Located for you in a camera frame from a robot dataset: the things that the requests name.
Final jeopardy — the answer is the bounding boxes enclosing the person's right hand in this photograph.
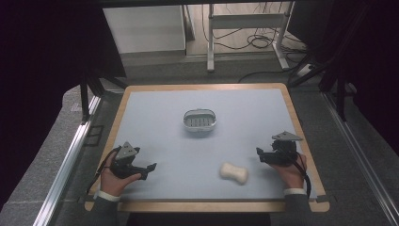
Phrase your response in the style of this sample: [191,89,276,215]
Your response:
[270,153,308,190]

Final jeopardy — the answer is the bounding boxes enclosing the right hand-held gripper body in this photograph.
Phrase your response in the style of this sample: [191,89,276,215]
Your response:
[266,131,304,167]

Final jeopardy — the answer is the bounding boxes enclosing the grey oval soap dish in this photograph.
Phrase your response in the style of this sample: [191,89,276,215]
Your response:
[183,108,218,133]

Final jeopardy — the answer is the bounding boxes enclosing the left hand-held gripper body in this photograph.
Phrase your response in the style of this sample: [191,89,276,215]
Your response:
[108,141,142,180]

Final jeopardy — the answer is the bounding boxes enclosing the black floor grate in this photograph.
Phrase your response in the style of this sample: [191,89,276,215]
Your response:
[84,124,104,147]

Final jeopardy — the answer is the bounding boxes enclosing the white metal desk frame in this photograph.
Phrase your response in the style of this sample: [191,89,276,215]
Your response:
[206,2,295,73]

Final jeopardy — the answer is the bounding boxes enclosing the dark curtain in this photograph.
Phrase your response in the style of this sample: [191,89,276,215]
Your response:
[0,0,128,208]
[287,0,399,149]

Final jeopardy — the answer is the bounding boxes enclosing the black metal stand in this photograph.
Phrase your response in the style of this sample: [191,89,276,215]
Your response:
[78,69,129,124]
[287,53,349,122]

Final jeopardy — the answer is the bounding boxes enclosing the white power strip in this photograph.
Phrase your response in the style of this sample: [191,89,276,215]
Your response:
[296,63,316,77]

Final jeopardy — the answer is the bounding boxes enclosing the white cabinet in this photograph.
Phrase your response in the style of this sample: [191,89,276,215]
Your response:
[103,5,187,55]

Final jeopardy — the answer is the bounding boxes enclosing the white soap bar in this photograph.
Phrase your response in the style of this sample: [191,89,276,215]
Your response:
[218,161,249,186]

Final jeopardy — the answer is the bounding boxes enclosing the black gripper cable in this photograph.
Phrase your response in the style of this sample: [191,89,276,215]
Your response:
[294,152,312,200]
[86,145,122,194]

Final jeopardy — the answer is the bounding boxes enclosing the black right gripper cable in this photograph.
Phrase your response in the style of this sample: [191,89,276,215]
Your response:
[294,152,312,200]

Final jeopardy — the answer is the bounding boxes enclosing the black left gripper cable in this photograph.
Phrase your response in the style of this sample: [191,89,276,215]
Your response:
[86,145,122,194]

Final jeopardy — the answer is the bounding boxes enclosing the black floor cables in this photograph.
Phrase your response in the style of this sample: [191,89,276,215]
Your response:
[200,2,310,85]

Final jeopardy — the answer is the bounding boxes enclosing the person's left hand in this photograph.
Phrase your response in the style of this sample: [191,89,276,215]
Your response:
[99,152,142,198]

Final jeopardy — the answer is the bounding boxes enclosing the aluminium rail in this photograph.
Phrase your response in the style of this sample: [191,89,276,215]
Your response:
[33,95,103,226]
[321,91,399,226]

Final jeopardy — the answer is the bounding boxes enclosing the light blue table mat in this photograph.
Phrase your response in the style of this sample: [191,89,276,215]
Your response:
[110,89,318,202]

